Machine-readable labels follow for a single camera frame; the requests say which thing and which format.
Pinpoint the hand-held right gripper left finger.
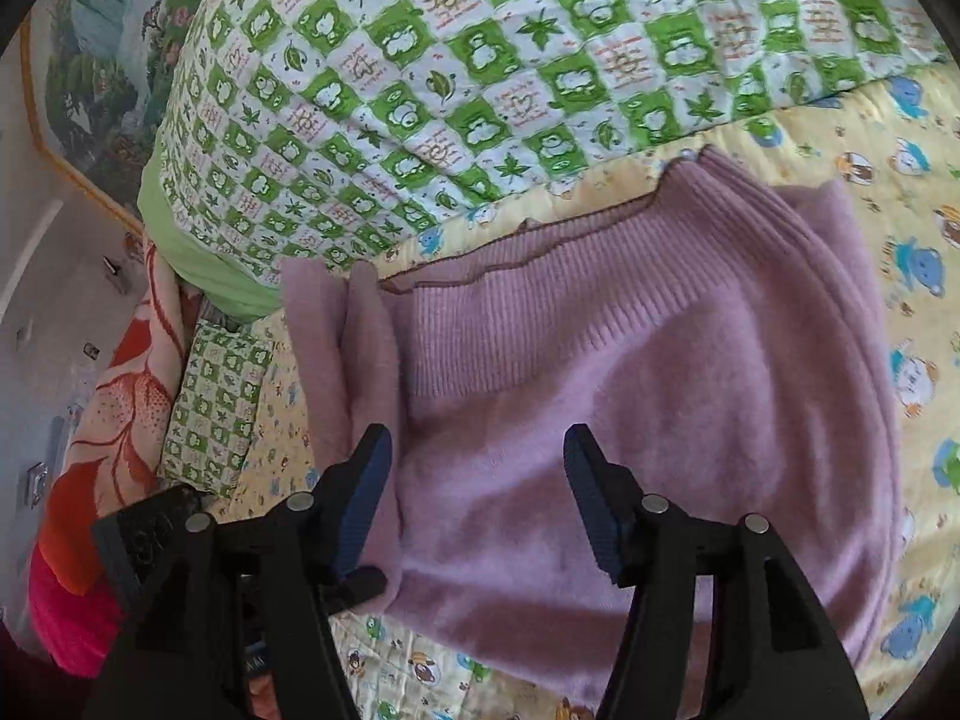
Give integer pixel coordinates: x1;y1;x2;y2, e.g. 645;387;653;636
82;424;395;720

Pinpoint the landscape wall poster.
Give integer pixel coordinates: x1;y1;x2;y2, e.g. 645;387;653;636
19;0;220;235

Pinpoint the small green checkered pillow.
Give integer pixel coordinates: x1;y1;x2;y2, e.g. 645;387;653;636
160;319;272;502

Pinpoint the purple knit sweater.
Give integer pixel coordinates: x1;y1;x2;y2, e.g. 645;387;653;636
279;146;901;698

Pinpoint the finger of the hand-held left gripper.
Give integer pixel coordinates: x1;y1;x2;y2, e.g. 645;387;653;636
322;566;392;610

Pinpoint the yellow cartoon print sheet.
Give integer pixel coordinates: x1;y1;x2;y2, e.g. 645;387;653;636
225;67;960;720

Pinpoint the red pink cloth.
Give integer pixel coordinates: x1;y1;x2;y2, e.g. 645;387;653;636
26;540;130;680

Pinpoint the plain green pillow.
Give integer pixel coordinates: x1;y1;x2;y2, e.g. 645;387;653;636
137;157;290;320

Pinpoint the orange floral blanket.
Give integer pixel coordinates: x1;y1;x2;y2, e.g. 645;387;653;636
30;236;205;593

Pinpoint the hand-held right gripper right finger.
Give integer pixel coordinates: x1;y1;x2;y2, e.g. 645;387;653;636
562;422;871;720

